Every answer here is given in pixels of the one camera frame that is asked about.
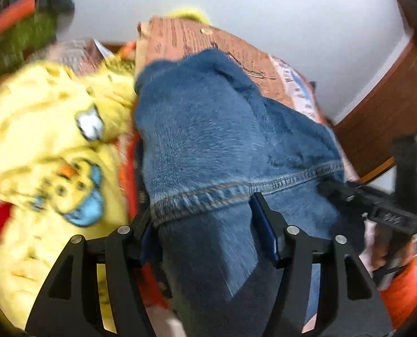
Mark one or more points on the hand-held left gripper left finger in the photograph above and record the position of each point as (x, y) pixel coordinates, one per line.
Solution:
(146, 244)

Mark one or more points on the orange cloth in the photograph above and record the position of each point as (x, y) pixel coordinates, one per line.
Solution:
(127, 179)

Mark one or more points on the blue denim jacket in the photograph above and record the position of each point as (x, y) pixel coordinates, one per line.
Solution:
(212, 140)

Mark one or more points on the yellow plush toy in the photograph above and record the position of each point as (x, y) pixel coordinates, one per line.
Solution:
(189, 14)

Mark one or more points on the yellow printed garment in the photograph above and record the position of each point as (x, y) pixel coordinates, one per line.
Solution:
(36, 119)

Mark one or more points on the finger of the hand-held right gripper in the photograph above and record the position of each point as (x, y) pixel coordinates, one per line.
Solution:
(341, 191)

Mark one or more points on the brown wooden door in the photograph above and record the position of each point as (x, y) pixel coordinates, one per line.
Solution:
(387, 105)

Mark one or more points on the printed blanket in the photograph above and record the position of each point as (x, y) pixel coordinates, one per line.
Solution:
(194, 38)

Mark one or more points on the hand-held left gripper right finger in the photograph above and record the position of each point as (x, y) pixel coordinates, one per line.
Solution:
(266, 228)

